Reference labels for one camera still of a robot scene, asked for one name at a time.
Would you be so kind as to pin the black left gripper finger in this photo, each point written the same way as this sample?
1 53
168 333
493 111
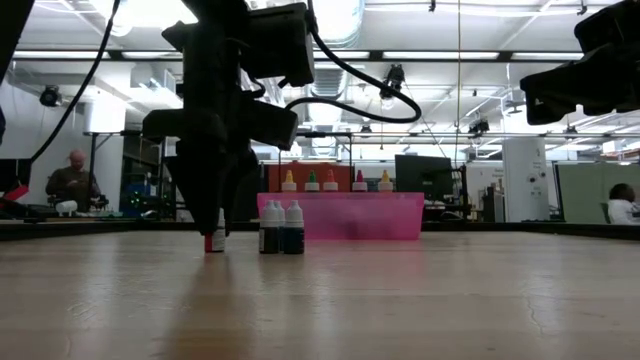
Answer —
240 175
197 190

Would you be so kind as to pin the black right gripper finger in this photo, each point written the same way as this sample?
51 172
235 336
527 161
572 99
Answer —
555 95

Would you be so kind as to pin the large yellow food coloring bottle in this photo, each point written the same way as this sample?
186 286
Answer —
289 184
385 184

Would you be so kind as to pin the small red dropper bottle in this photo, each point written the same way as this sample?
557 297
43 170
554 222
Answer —
218 244

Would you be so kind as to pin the large green food coloring bottle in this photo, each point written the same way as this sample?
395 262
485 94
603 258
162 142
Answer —
312 184

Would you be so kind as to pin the large orange food coloring bottle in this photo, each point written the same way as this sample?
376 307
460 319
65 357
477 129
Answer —
330 184

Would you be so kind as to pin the large red food coloring bottle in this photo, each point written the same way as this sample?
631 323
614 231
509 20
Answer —
359 184

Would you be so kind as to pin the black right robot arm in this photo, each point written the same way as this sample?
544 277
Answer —
612 22

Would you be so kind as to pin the orange partition panel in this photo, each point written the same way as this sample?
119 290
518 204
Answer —
305 175

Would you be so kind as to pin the white building column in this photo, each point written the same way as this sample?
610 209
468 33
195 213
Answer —
525 180

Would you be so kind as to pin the grey-green partition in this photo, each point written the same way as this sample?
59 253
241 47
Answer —
580 185

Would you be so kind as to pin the black overhead beam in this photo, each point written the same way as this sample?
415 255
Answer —
450 55

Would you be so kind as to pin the person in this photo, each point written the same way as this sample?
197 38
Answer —
72 182
622 207

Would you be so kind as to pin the pink plastic tray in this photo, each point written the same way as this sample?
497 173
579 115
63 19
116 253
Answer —
370 215

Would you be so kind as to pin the black monitor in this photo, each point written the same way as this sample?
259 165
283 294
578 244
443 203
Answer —
422 177
12 172

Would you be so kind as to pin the small red object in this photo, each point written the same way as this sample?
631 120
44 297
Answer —
15 194

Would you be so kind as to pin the black overhead rail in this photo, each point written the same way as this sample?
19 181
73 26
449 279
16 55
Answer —
500 135

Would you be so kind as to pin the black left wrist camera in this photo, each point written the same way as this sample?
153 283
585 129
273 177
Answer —
280 45

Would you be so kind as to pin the black hanging camera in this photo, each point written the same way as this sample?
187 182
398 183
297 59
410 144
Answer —
50 96
479 126
392 82

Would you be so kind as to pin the black aluminium table frame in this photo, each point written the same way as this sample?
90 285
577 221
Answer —
100 230

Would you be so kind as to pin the silver ventilation duct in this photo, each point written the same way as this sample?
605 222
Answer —
340 20

